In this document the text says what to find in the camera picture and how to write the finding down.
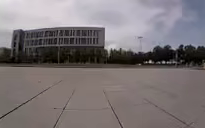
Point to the grey slab paved plaza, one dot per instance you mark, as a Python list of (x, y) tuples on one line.
[(90, 96)]

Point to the tall light mast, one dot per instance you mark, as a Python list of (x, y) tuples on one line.
[(140, 43)]

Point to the grey multi-storey building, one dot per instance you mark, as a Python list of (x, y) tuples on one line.
[(66, 37)]

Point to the row of trees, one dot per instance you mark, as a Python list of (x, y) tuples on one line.
[(163, 55)]

